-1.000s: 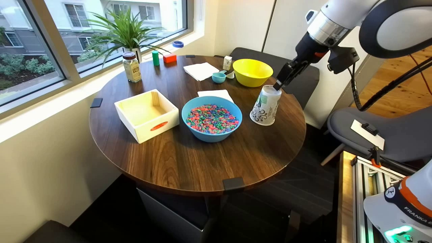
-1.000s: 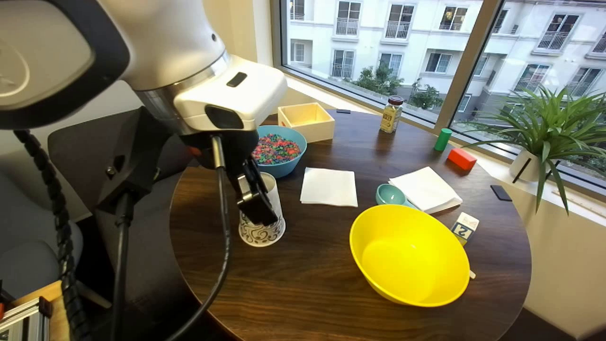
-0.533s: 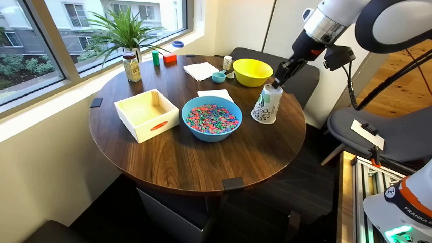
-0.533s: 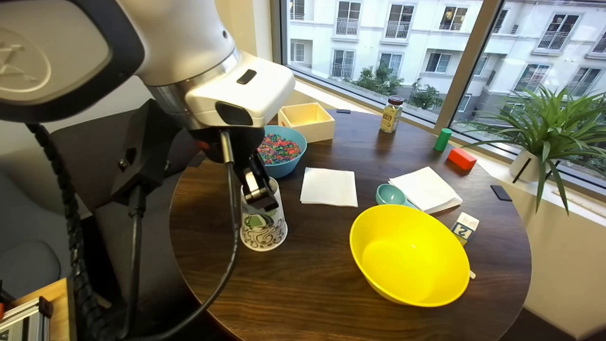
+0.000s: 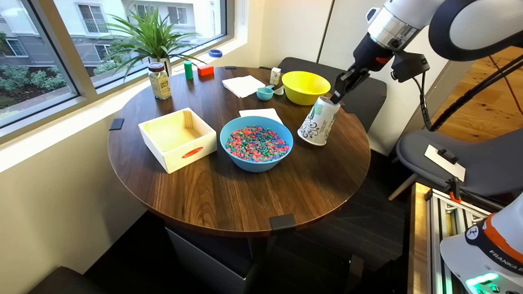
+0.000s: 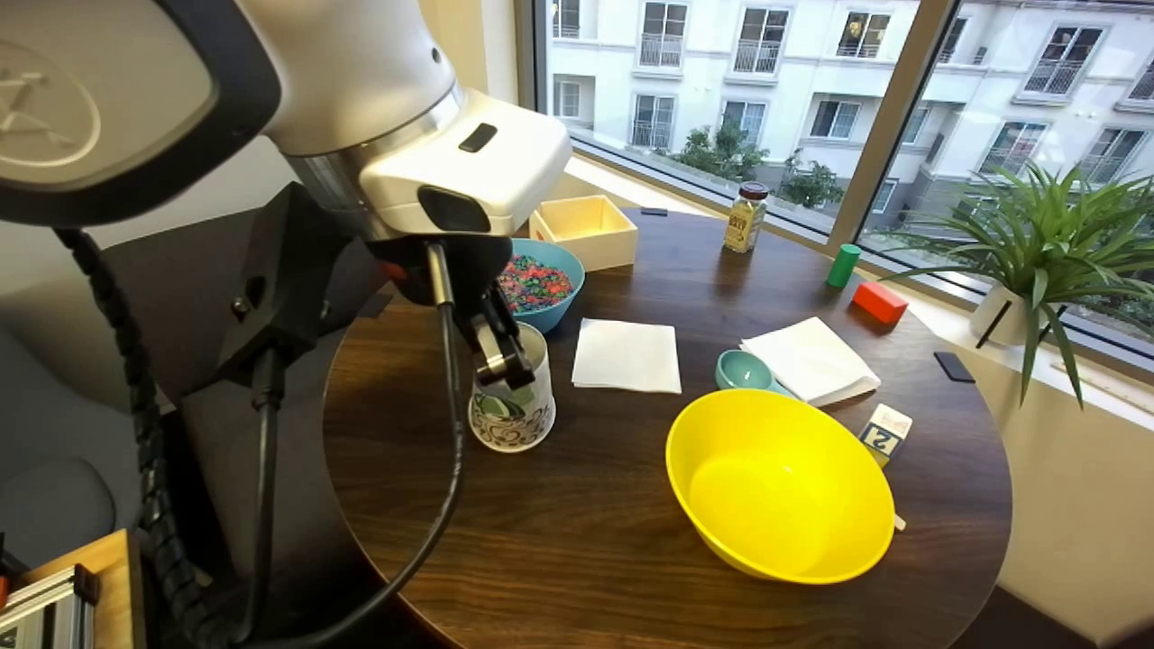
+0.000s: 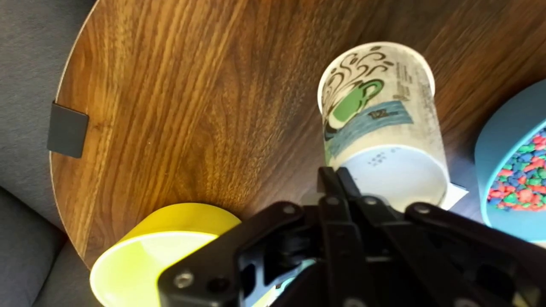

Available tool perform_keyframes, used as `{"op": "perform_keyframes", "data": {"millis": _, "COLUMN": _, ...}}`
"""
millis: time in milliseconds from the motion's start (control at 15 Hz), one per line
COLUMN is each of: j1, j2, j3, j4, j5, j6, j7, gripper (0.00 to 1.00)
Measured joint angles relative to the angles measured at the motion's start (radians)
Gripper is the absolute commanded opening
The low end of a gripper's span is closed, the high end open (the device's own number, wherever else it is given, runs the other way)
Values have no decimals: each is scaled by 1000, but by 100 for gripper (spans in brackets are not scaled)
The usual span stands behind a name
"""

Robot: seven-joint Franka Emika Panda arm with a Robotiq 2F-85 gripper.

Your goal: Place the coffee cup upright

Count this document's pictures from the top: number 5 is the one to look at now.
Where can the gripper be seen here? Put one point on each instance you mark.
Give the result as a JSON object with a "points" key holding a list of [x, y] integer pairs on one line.
{"points": [[369, 53]]}

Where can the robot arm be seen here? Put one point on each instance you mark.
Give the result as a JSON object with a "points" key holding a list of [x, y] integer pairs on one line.
{"points": [[482, 24]]}

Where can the patterned paper coffee cup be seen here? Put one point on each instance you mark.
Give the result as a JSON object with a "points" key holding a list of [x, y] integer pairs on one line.
{"points": [[318, 122]]}

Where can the small blue cup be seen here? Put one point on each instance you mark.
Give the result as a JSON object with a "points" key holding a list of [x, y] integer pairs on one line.
{"points": [[264, 95]]}

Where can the dark grey chair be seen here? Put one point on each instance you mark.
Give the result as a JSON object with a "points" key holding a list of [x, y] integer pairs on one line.
{"points": [[367, 96]]}

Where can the yellow plastic bowl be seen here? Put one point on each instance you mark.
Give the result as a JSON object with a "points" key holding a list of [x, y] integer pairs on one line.
{"points": [[305, 87]]}

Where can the small white carton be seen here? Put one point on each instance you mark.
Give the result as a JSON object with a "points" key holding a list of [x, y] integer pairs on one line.
{"points": [[275, 76]]}

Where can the white napkin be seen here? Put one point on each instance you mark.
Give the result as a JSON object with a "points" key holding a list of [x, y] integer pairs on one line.
{"points": [[260, 112], [242, 85]]}

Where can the heap of colourful beads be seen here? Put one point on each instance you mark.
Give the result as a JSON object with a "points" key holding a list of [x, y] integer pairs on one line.
{"points": [[256, 143]]}

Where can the white paper sheet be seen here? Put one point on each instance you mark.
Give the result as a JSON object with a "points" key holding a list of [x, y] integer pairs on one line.
{"points": [[441, 161]]}

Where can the blue bowl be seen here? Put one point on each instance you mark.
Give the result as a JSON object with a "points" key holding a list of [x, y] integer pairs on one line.
{"points": [[253, 163]]}

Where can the red block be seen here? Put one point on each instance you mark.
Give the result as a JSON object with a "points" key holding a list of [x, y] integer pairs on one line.
{"points": [[206, 70]]}

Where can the orange black clamp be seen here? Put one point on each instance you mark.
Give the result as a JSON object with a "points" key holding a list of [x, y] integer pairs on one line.
{"points": [[454, 191]]}

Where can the light grey chair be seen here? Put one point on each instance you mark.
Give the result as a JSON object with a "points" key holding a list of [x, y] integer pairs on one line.
{"points": [[490, 161]]}

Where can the green cylinder block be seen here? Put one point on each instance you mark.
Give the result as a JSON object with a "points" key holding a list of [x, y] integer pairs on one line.
{"points": [[188, 70]]}

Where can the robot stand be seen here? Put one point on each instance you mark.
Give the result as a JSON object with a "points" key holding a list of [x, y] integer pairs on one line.
{"points": [[419, 245]]}

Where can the white wooden box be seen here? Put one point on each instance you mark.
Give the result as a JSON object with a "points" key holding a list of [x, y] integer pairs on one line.
{"points": [[179, 141]]}

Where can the glass spice jar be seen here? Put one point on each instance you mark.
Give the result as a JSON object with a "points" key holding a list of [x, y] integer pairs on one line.
{"points": [[159, 83]]}

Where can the potted green plant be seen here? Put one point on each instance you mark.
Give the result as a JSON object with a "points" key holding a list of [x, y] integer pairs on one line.
{"points": [[153, 38]]}

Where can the grey box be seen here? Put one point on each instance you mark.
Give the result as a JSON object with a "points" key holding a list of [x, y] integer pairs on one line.
{"points": [[204, 265]]}

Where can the window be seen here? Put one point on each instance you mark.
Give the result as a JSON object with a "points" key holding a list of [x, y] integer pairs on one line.
{"points": [[36, 61]]}

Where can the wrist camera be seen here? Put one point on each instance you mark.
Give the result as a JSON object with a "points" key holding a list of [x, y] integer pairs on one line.
{"points": [[410, 65]]}

